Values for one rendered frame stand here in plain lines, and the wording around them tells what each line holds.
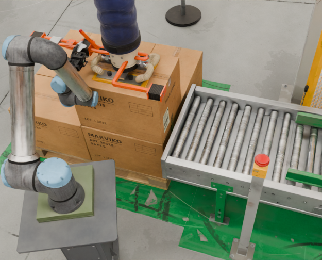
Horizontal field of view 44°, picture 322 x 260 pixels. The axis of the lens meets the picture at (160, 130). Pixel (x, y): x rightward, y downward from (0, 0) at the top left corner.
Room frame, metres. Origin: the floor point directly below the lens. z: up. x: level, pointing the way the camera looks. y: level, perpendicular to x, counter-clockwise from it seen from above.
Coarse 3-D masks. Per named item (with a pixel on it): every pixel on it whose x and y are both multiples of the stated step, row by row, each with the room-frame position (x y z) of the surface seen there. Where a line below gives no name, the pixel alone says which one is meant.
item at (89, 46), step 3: (81, 39) 2.05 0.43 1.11; (84, 39) 2.06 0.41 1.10; (84, 42) 2.03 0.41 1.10; (87, 42) 2.03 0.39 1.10; (87, 45) 2.00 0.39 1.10; (90, 45) 1.98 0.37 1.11; (84, 48) 1.96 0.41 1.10; (87, 48) 1.96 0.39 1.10; (90, 48) 1.97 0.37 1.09; (81, 51) 1.97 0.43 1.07; (84, 51) 1.97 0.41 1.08; (87, 51) 1.95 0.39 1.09; (90, 51) 1.96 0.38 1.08; (87, 54) 1.95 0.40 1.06; (90, 54) 1.95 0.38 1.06
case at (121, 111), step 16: (160, 64) 1.92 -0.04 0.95; (176, 64) 1.92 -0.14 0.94; (160, 80) 1.78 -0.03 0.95; (176, 80) 1.90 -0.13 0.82; (112, 96) 1.73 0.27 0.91; (128, 96) 1.68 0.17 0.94; (144, 96) 1.66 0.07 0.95; (176, 96) 1.89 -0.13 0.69; (80, 112) 1.84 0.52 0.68; (96, 112) 1.79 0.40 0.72; (112, 112) 1.74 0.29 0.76; (128, 112) 1.69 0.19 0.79; (144, 112) 1.65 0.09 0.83; (160, 112) 1.63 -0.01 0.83; (112, 128) 1.75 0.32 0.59; (128, 128) 1.70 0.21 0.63; (144, 128) 1.65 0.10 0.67; (160, 128) 1.61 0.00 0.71
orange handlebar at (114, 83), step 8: (64, 40) 2.08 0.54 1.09; (72, 40) 2.07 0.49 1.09; (72, 48) 2.02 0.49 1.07; (136, 56) 1.85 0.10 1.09; (144, 56) 1.87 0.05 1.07; (120, 72) 1.73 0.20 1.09; (112, 80) 1.66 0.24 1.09; (128, 88) 1.60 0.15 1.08; (136, 88) 1.58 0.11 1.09; (144, 88) 1.58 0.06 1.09
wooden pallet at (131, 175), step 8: (40, 152) 2.03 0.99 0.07; (48, 152) 2.06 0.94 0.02; (56, 152) 1.96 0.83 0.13; (64, 160) 1.96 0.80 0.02; (72, 160) 1.95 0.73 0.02; (80, 160) 1.95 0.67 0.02; (88, 160) 1.85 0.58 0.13; (120, 168) 1.75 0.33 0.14; (120, 176) 1.75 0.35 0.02; (128, 176) 1.75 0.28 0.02; (136, 176) 1.74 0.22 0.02; (144, 176) 1.73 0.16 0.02; (152, 176) 1.64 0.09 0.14; (152, 184) 1.65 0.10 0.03; (160, 184) 1.62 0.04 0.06; (168, 184) 1.64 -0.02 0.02
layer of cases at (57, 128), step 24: (144, 48) 2.62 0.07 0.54; (168, 48) 2.59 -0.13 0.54; (48, 72) 2.44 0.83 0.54; (192, 72) 2.28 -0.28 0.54; (48, 96) 2.17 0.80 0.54; (48, 120) 1.94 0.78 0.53; (72, 120) 1.91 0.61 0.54; (48, 144) 1.98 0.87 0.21; (72, 144) 1.89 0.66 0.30; (96, 144) 1.81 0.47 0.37; (120, 144) 1.73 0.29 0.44; (144, 144) 1.66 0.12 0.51; (144, 168) 1.67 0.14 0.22
